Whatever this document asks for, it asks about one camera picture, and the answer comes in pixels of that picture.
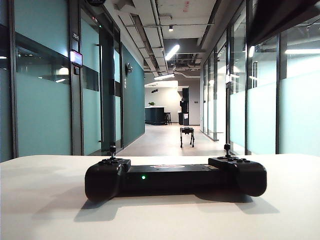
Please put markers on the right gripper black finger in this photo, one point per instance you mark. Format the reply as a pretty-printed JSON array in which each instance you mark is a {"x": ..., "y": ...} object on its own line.
[{"x": 272, "y": 15}]

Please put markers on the black remote control with joysticks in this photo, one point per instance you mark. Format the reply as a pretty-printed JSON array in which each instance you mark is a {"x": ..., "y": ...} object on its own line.
[{"x": 175, "y": 178}]

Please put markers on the black quadruped robot dog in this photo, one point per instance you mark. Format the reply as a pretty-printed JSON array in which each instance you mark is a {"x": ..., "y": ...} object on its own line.
[{"x": 187, "y": 133}]

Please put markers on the glowing door display panel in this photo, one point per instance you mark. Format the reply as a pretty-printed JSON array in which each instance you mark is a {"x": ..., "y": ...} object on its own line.
[{"x": 76, "y": 58}]

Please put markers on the black door access reader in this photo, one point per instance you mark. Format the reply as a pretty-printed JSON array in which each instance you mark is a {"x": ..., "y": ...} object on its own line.
[{"x": 76, "y": 71}]

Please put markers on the white tube light behind glass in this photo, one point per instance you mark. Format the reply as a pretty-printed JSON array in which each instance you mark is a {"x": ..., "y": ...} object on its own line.
[{"x": 251, "y": 52}]

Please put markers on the small ceiling spot light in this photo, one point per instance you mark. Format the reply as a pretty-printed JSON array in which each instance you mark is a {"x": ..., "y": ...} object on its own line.
[{"x": 170, "y": 28}]

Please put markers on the long white ceiling tube light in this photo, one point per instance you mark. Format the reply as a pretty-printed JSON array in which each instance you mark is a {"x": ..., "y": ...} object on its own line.
[{"x": 172, "y": 52}]

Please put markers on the low hanging tube light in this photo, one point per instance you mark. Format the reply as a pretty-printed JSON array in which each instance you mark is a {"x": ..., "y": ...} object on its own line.
[{"x": 163, "y": 76}]

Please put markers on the tall black cabinet machine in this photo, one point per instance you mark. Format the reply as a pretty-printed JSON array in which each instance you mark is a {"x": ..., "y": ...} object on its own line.
[{"x": 185, "y": 107}]

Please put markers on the black ceiling mounted projector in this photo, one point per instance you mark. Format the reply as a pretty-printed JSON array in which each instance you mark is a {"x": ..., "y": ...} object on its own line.
[{"x": 154, "y": 91}]

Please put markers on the dark wooden bar stool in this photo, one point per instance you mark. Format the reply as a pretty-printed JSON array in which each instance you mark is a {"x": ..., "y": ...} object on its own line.
[{"x": 168, "y": 118}]

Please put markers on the green potted plant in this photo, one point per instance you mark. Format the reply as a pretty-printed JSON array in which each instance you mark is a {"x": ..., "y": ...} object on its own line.
[{"x": 151, "y": 103}]

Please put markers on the dark bar counter white top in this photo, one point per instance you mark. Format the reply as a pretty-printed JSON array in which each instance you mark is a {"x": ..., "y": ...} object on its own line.
[{"x": 153, "y": 115}]

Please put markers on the room number plate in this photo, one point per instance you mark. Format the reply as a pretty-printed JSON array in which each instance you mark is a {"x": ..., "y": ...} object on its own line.
[{"x": 75, "y": 36}]

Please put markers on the round black wall ornament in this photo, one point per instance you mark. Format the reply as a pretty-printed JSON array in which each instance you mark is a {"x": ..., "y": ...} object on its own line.
[{"x": 128, "y": 69}]

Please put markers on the small white wall sign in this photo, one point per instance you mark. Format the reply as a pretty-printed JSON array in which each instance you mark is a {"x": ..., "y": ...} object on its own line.
[{"x": 125, "y": 83}]

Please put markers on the round black ceiling camera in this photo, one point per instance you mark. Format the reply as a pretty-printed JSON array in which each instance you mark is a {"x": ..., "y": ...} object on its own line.
[{"x": 95, "y": 2}]

